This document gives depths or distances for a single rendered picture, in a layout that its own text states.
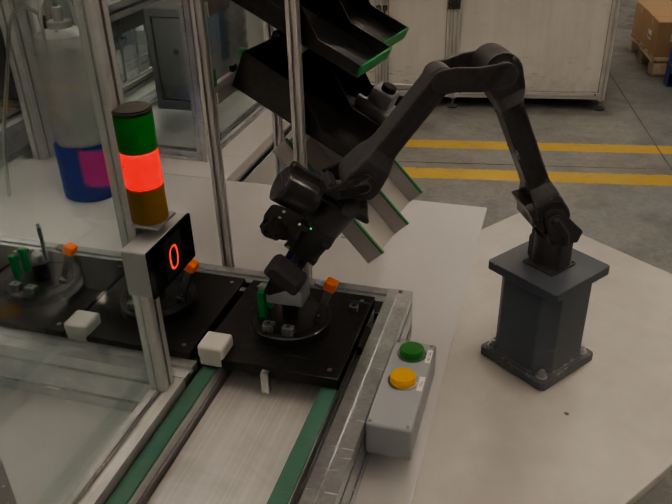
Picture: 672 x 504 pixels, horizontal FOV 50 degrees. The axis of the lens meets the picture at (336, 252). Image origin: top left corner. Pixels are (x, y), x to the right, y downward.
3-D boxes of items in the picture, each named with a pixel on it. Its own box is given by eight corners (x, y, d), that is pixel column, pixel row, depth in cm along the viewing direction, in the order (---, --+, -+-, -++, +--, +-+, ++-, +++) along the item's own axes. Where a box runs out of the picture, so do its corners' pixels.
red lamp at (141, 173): (170, 178, 98) (165, 143, 95) (152, 193, 94) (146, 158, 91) (137, 174, 99) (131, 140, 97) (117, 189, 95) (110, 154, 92)
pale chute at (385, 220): (394, 233, 150) (409, 223, 147) (368, 264, 140) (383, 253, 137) (305, 128, 148) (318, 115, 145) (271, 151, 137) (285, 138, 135)
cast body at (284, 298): (310, 293, 124) (308, 258, 121) (302, 308, 121) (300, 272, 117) (264, 287, 126) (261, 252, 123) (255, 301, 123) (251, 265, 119)
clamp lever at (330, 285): (326, 313, 124) (339, 280, 120) (322, 320, 122) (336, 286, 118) (307, 305, 124) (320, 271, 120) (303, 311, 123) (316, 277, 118)
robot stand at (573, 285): (593, 359, 133) (611, 265, 123) (541, 393, 126) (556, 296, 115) (530, 322, 143) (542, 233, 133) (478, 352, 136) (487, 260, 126)
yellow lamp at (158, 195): (175, 211, 100) (170, 178, 98) (157, 228, 96) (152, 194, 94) (143, 207, 102) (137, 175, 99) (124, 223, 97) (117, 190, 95)
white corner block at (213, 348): (235, 353, 123) (233, 333, 121) (224, 369, 119) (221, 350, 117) (210, 348, 124) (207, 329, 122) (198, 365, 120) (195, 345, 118)
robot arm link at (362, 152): (501, 57, 109) (451, 14, 104) (523, 72, 102) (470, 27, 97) (380, 204, 118) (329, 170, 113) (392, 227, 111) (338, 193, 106)
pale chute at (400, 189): (409, 202, 162) (423, 191, 159) (385, 228, 152) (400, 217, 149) (327, 105, 160) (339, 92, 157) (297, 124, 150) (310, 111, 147)
